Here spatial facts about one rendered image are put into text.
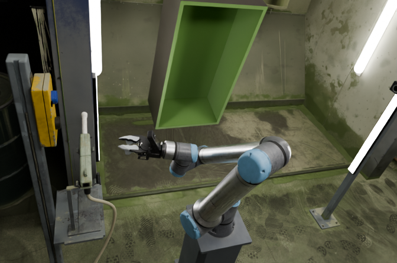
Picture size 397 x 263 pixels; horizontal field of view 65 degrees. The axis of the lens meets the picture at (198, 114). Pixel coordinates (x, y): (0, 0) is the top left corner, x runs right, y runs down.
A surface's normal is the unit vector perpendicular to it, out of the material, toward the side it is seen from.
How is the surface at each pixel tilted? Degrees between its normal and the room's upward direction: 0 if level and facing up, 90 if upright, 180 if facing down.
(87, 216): 0
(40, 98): 90
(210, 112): 12
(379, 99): 90
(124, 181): 0
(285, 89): 57
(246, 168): 83
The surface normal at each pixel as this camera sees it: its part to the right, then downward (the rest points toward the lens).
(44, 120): 0.29, 0.60
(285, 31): 0.33, 0.07
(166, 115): 0.22, -0.66
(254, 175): -0.70, 0.20
